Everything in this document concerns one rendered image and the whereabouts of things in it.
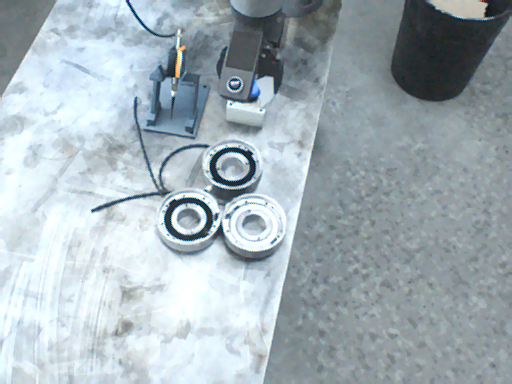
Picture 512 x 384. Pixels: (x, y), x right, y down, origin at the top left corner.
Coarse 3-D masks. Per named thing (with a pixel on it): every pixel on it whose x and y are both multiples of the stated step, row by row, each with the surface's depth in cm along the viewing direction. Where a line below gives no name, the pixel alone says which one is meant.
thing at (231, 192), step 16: (224, 144) 115; (240, 144) 115; (208, 160) 113; (224, 160) 114; (240, 160) 114; (256, 160) 113; (208, 176) 110; (224, 176) 111; (240, 176) 111; (256, 176) 111; (224, 192) 110; (240, 192) 110
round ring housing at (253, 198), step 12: (228, 204) 107; (240, 204) 108; (264, 204) 108; (276, 204) 107; (240, 216) 107; (252, 216) 108; (264, 216) 107; (276, 216) 107; (228, 228) 106; (240, 228) 106; (264, 228) 109; (228, 240) 104; (252, 240) 104; (276, 240) 105; (240, 252) 104; (252, 252) 102; (264, 252) 103
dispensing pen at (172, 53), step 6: (180, 30) 114; (180, 36) 114; (180, 42) 114; (174, 48) 115; (168, 54) 114; (174, 54) 113; (168, 60) 114; (174, 60) 114; (168, 66) 114; (174, 66) 114; (168, 72) 115; (174, 72) 114; (174, 78) 116; (174, 84) 117; (174, 90) 117; (174, 96) 118
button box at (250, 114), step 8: (232, 104) 118; (240, 104) 118; (248, 104) 118; (256, 104) 118; (232, 112) 119; (240, 112) 118; (248, 112) 118; (256, 112) 117; (264, 112) 118; (232, 120) 121; (240, 120) 120; (248, 120) 120; (256, 120) 119; (264, 120) 120
